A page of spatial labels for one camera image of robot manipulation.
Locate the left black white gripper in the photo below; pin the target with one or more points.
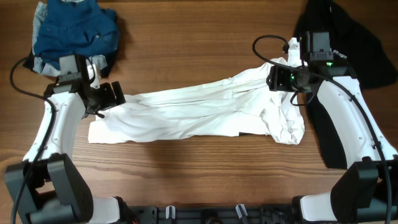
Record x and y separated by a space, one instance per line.
109 101

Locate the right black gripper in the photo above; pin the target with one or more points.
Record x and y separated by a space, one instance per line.
277 79

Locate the white t-shirt black print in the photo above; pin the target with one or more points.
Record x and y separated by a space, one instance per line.
242 104

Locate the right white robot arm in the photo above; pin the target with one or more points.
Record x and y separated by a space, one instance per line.
348 135

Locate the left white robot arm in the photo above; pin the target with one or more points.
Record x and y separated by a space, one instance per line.
46 187

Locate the black garment under pile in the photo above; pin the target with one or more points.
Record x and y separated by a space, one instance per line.
109 67

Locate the black polo shirt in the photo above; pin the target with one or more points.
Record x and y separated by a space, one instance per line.
351 41

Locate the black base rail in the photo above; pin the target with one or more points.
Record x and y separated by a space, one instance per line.
238 214

